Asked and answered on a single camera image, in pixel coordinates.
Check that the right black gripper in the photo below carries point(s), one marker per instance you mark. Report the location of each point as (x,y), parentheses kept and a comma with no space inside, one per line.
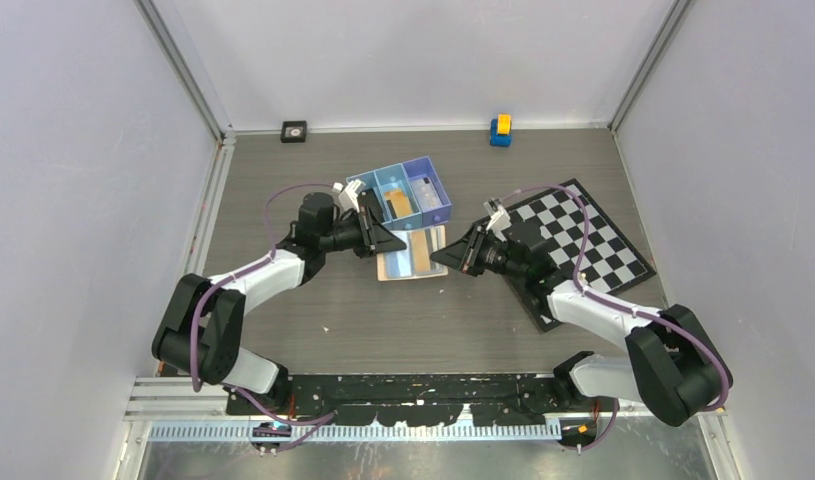
(465,253)

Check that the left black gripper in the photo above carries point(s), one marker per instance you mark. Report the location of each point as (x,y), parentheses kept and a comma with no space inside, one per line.
(374,238)

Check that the beige leather card holder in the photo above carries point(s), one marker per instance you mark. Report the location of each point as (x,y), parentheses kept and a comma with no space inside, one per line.
(396,266)

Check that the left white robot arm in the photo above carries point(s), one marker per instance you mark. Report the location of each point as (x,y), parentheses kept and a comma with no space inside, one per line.
(201,329)

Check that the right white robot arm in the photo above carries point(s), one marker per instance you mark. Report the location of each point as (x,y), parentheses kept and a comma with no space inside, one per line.
(669,363)

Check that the orange item in tray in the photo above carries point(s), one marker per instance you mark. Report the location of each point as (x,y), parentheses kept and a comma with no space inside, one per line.
(398,203)

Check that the blue three-compartment organizer tray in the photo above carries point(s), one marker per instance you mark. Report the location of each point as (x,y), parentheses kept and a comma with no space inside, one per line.
(398,176)

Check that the clear item in tray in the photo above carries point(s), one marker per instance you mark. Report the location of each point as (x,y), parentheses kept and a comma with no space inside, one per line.
(425,193)

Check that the blue and yellow toy block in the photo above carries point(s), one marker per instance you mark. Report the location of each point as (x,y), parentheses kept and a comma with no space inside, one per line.
(501,131)

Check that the small black square box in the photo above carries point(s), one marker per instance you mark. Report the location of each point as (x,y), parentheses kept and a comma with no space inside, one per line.
(294,131)

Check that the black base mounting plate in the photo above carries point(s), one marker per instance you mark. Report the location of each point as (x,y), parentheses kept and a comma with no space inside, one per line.
(418,400)

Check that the black and white chessboard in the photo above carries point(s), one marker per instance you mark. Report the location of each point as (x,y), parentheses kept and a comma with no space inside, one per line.
(611,264)

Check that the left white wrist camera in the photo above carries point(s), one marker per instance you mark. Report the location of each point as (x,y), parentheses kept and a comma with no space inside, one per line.
(347,195)

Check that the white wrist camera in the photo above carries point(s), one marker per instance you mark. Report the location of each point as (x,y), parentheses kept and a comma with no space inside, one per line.
(347,195)
(499,217)

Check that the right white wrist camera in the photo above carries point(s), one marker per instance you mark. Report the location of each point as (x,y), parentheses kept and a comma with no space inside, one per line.
(499,217)

